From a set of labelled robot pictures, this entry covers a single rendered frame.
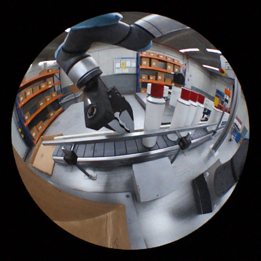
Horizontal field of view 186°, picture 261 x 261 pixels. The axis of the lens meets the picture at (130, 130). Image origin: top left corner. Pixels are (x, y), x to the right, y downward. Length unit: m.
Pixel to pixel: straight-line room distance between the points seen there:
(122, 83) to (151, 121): 4.54
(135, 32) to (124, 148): 0.34
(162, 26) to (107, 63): 4.67
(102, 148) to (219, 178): 0.45
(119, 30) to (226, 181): 0.46
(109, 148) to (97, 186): 0.15
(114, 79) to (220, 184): 4.84
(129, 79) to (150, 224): 4.82
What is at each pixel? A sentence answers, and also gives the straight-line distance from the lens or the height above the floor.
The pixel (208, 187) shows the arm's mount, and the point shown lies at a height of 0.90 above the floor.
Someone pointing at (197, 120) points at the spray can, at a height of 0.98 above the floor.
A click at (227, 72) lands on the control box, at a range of 0.62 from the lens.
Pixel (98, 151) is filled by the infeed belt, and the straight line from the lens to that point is 0.29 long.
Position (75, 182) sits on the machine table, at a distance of 0.34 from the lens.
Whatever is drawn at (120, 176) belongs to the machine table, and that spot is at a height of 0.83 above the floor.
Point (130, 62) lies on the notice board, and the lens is 4.66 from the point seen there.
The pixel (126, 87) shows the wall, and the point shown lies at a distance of 4.76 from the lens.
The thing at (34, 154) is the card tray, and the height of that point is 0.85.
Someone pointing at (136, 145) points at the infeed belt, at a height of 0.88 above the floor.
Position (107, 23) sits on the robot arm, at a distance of 0.16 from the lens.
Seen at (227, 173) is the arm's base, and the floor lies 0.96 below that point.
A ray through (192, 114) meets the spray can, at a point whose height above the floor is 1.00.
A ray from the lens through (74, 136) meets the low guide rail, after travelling 0.35.
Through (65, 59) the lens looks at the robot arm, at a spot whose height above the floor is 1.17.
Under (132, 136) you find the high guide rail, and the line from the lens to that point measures 0.20.
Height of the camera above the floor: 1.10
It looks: 39 degrees down
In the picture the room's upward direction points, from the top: straight up
